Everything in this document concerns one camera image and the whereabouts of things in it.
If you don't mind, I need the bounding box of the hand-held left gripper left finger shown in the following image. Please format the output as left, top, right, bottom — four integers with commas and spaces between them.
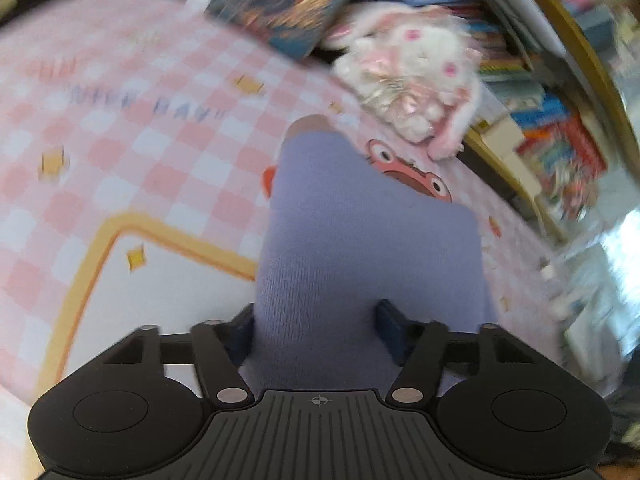
101, 303, 256, 409

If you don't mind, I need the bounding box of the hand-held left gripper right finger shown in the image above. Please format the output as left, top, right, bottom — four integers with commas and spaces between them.
378, 299, 539, 408

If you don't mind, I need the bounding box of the purple and brown sweater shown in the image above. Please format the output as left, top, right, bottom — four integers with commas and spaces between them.
240, 114, 499, 397

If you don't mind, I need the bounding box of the pink checkered printed desk mat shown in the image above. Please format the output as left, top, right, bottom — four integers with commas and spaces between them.
0, 0, 593, 413

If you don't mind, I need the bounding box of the row of colourful books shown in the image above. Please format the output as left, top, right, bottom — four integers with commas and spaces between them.
359, 0, 612, 222

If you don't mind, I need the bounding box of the pink and white plush bunny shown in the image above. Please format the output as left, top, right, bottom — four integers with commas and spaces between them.
322, 2, 484, 162

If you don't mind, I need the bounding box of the large illustrated novel book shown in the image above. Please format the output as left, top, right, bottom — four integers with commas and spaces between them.
207, 0, 379, 59

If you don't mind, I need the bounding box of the wooden bookshelf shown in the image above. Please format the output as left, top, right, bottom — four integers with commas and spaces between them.
447, 0, 632, 247

